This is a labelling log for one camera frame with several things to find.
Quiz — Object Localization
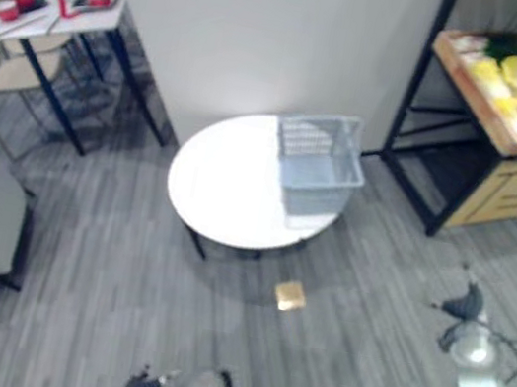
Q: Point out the pale packaged vegetable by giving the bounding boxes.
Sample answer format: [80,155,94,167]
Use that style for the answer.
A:
[449,29,491,59]

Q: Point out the black metal shelf frame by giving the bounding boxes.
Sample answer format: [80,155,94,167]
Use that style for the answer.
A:
[368,0,517,253]

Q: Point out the grey plastic basket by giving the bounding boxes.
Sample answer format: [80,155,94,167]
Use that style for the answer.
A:
[259,103,378,243]

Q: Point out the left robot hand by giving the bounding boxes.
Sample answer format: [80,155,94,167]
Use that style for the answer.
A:
[97,353,182,387]

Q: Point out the white rectangular table black legs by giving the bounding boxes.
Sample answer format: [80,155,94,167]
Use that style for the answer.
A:
[0,0,193,172]

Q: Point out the brass floor socket plate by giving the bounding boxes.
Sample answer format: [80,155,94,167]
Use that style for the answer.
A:
[270,278,312,315]

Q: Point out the wooden display crate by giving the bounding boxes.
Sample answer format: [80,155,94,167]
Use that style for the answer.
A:
[415,6,517,159]

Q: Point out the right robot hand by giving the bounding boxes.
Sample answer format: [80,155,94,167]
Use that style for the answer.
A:
[428,257,495,326]

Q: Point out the dark green leafy vegetable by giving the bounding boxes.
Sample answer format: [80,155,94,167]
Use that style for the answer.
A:
[480,27,517,67]

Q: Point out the round white table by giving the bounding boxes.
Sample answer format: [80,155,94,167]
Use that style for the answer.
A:
[153,96,359,283]

